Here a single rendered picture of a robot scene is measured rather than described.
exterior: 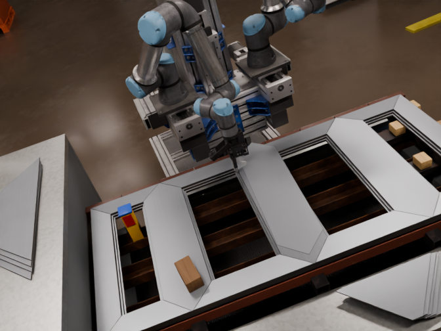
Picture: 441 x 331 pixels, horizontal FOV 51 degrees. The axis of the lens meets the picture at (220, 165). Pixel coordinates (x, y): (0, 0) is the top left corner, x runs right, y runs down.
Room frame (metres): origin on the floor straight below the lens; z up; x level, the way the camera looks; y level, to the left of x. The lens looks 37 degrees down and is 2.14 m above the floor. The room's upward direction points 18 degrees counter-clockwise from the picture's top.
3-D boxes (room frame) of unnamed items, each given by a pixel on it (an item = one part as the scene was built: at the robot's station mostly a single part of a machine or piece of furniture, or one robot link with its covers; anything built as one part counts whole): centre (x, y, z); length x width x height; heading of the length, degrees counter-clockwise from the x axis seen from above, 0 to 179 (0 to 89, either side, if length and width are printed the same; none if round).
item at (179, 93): (2.12, 0.12, 1.09); 0.15 x 0.15 x 0.10
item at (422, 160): (1.39, -0.80, 0.79); 0.06 x 0.05 x 0.04; 5
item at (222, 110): (1.64, -0.08, 1.15); 0.09 x 0.08 x 0.11; 37
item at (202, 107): (1.72, -0.03, 1.15); 0.11 x 0.11 x 0.08; 37
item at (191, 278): (1.12, 0.22, 0.87); 0.12 x 0.06 x 0.05; 15
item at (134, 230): (1.56, 0.45, 0.78); 0.05 x 0.05 x 0.19; 5
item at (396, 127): (1.64, -0.82, 0.79); 0.06 x 0.05 x 0.04; 5
